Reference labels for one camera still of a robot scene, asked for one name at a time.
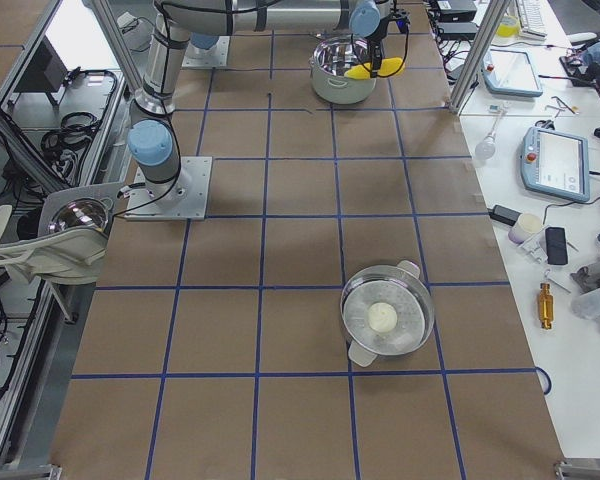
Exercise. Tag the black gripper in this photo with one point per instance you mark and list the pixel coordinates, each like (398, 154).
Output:
(374, 49)

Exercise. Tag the yellow toy corn cob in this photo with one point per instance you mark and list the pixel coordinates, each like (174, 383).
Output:
(388, 67)

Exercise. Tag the white pot with steel rim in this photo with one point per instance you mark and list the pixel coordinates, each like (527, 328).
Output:
(330, 60)

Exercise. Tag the steel steamer pot with bun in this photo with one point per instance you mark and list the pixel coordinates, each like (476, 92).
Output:
(400, 286)

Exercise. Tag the blue teach pendant far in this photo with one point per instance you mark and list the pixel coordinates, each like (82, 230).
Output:
(510, 72)

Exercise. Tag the blue teach pendant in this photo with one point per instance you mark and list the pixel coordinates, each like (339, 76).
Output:
(556, 164)
(510, 72)

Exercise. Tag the black power adapter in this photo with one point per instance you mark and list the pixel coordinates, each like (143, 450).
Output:
(504, 215)

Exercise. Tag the blue teach pendant near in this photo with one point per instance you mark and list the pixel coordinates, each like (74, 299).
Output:
(556, 164)

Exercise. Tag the white paper cup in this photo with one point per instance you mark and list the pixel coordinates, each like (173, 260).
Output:
(525, 226)

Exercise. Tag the black phone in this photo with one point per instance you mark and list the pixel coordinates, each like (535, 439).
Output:
(556, 246)

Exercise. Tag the white steamed bun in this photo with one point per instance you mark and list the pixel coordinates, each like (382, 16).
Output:
(382, 317)

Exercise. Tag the gold brass fitting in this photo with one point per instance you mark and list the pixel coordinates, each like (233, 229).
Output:
(545, 306)

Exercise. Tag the steel bowl on chair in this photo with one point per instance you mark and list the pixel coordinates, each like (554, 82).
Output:
(83, 212)

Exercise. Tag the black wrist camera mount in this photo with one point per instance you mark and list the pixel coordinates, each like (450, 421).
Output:
(400, 18)

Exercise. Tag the aluminium frame post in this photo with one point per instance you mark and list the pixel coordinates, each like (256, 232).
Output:
(487, 29)

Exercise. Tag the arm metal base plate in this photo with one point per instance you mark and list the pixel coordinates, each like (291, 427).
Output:
(215, 58)
(180, 199)

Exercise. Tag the scissors with black handles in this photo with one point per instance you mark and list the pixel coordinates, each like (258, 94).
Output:
(547, 124)

